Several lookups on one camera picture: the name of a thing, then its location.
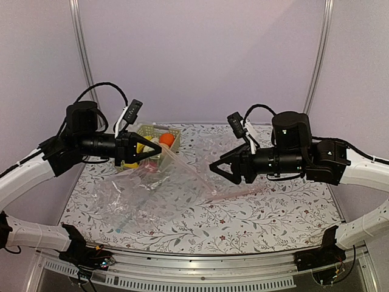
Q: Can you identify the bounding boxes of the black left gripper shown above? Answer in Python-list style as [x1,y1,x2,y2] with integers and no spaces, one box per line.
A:
[77,130,162,166]

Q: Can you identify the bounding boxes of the clear pink-zipper zip bag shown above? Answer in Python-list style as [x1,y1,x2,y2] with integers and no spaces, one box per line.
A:
[104,147,261,215]

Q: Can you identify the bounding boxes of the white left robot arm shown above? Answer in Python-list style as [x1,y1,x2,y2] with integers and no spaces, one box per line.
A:
[1,99,162,269]

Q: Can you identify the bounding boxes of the yellow toy banana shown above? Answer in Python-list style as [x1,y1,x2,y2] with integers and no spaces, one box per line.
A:
[137,143,151,154]

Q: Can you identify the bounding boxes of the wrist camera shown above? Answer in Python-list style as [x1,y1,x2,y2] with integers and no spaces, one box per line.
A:
[227,112,260,155]
[114,99,143,137]

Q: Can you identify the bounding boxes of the aluminium corner post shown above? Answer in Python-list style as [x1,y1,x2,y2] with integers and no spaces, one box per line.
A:
[300,0,335,116]
[69,0,94,87]

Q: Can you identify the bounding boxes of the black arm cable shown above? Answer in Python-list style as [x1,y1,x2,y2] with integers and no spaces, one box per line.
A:
[57,81,129,137]
[243,104,389,165]

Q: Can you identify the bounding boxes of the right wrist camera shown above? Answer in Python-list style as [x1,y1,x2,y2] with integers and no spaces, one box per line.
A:
[227,112,260,155]

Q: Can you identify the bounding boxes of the floral patterned table mat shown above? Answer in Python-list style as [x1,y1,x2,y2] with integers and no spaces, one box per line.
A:
[57,122,344,255]

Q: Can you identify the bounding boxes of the orange toy orange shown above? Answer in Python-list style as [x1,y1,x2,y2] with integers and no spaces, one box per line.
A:
[159,133,175,147]

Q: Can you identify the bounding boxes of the clear blue-zipper zip bag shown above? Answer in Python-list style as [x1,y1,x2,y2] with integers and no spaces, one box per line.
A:
[91,181,174,233]

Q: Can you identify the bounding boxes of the cream perforated plastic basket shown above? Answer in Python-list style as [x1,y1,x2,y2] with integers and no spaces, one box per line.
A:
[115,124,181,172]

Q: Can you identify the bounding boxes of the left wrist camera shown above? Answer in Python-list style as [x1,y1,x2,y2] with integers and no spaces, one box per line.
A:
[114,99,143,137]

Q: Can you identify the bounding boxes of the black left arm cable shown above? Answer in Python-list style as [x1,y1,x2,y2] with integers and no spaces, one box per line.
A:
[57,81,129,137]

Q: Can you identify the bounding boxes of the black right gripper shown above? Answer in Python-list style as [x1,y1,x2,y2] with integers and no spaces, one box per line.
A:
[209,142,305,184]

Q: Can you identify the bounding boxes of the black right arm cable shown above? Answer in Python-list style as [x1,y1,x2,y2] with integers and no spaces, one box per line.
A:
[243,104,389,165]

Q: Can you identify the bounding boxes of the aluminium right corner post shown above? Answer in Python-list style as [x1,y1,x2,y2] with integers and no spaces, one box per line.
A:
[300,0,335,116]

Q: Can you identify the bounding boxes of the aluminium front rail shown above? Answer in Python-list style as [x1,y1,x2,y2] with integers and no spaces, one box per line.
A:
[25,244,383,291]

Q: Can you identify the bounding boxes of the aluminium left corner post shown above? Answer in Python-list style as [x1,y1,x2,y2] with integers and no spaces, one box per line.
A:
[69,0,94,87]

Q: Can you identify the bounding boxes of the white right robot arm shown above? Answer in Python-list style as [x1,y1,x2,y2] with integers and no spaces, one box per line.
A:
[209,111,388,193]

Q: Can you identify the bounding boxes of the yellow toy lemon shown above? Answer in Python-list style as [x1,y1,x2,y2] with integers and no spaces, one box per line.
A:
[122,162,139,169]

